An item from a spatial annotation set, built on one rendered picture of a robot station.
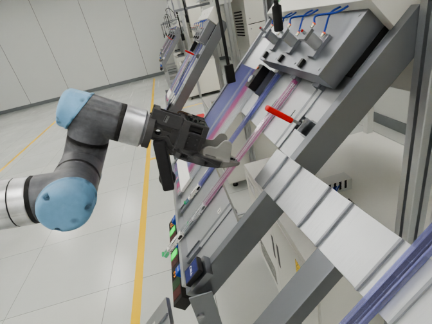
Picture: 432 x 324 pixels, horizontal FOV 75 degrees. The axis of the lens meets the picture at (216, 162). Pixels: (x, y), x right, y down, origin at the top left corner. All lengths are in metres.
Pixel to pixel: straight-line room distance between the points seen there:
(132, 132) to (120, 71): 8.88
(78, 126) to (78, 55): 9.03
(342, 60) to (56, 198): 0.52
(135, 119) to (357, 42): 0.42
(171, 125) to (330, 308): 0.65
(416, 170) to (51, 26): 9.48
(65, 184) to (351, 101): 0.49
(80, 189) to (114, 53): 8.97
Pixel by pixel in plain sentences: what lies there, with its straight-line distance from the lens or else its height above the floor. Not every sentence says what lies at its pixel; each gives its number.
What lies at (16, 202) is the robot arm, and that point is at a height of 1.09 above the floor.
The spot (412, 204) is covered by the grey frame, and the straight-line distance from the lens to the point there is 0.73.
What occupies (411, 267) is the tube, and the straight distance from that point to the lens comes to 0.32.
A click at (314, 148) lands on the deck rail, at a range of 0.57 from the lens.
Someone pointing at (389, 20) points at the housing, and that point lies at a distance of 0.61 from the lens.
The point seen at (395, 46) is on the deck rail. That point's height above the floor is 1.15.
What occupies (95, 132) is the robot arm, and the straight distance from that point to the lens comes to 0.55.
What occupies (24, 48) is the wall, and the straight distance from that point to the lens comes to 9.99.
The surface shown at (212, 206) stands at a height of 0.81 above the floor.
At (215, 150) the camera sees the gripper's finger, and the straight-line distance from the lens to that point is 0.58.
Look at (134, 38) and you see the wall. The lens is 9.29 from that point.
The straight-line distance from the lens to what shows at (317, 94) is 0.65.
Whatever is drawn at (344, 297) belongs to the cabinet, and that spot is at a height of 0.53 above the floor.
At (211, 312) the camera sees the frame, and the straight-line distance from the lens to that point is 0.69.
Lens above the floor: 1.26
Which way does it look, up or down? 27 degrees down
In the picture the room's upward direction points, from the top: 13 degrees counter-clockwise
